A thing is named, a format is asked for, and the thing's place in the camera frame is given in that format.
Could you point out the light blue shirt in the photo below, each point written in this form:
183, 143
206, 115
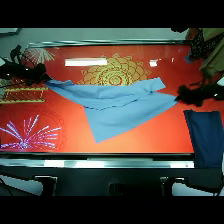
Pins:
123, 110

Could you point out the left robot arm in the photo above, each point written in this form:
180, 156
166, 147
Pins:
23, 71

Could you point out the dark garment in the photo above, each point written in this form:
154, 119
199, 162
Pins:
198, 46

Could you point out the blue jeans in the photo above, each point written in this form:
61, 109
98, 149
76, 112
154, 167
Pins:
206, 136

